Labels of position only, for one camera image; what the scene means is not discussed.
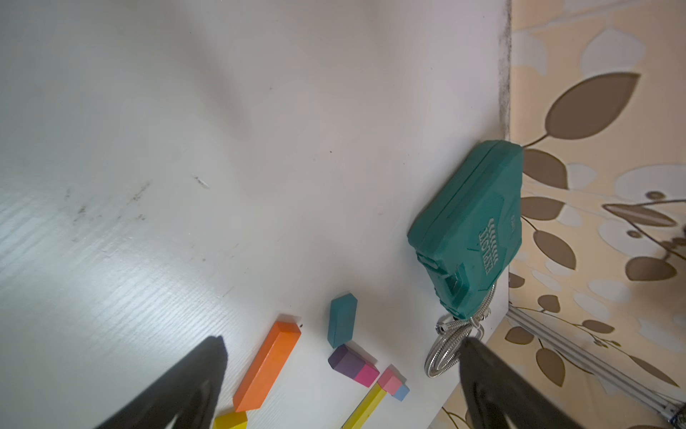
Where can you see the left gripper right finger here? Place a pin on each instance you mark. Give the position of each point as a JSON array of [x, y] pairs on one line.
[[497, 397]]

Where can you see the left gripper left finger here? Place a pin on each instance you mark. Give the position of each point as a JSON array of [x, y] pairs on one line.
[[185, 396]]

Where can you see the yellow block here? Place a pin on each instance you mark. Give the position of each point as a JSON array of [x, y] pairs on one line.
[[234, 420]]

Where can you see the orange long block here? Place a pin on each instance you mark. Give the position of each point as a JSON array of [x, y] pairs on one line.
[[266, 366]]

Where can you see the light blue block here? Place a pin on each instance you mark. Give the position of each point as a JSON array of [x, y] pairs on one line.
[[401, 392]]

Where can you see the pink block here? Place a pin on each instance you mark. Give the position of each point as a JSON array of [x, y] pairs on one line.
[[389, 381]]

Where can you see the magenta block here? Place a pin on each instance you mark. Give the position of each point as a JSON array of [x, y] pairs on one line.
[[367, 375]]

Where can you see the long yellow-green block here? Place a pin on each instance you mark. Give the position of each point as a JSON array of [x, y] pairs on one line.
[[365, 408]]

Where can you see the purple block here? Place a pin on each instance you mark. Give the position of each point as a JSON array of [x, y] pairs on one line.
[[346, 362]]

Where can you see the green plastic tool case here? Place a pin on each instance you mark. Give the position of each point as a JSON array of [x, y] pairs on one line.
[[470, 232]]

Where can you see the teal block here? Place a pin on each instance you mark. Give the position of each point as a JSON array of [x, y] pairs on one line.
[[343, 312]]

